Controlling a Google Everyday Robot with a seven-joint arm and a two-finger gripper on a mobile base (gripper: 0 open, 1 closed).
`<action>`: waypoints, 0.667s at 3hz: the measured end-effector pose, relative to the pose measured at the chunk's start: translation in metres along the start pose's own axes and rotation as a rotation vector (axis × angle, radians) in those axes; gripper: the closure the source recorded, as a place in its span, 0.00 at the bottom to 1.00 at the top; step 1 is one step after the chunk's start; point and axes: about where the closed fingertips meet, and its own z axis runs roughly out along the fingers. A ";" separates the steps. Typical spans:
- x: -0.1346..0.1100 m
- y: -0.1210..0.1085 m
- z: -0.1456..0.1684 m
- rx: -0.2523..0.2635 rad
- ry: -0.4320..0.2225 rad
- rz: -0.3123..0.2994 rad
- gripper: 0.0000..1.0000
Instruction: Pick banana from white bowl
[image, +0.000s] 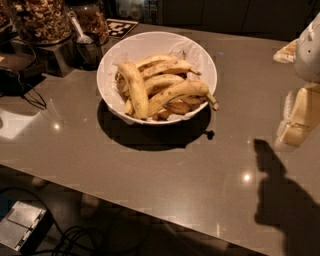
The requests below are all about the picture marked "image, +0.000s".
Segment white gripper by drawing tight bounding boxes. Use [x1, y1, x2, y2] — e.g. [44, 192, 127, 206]
[273, 13, 320, 149]

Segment long yellow banana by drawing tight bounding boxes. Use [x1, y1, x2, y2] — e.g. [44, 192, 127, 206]
[148, 79, 219, 116]

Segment small bottom banana pieces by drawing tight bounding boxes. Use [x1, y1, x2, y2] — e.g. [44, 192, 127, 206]
[152, 96, 206, 121]

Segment upper yellow banana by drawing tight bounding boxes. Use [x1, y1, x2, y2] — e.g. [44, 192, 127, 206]
[141, 60, 200, 79]

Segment middle yellow banana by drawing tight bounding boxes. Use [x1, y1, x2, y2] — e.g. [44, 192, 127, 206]
[145, 74, 183, 96]

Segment top back yellow banana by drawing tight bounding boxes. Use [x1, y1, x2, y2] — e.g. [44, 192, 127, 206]
[135, 54, 177, 69]

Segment front left yellow banana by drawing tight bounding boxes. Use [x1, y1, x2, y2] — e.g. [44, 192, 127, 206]
[116, 62, 149, 120]

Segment white ceramic bowl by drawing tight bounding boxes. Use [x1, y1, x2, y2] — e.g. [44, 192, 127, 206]
[97, 31, 217, 125]

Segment black white fiducial marker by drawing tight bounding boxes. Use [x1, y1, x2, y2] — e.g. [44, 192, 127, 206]
[107, 18, 138, 39]

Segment dark cup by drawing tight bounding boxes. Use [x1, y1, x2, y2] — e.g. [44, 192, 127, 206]
[72, 32, 102, 70]

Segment smaller glass snack jar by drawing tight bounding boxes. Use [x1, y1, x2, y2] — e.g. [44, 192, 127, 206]
[70, 0, 109, 46]

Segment white plastic spoon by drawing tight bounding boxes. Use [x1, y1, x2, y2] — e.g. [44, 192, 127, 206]
[68, 11, 93, 44]

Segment metal jar stand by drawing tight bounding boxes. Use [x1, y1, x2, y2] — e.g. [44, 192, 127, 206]
[35, 39, 76, 77]

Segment large glass nut jar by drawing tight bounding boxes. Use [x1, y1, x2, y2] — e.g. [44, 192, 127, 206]
[3, 0, 72, 46]

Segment black appliance on left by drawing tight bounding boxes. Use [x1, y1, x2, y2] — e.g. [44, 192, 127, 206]
[0, 39, 47, 109]

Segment grey box on floor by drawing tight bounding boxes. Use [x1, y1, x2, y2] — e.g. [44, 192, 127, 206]
[0, 197, 53, 255]

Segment black floor cables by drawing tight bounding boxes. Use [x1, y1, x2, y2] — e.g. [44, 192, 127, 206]
[0, 186, 111, 256]

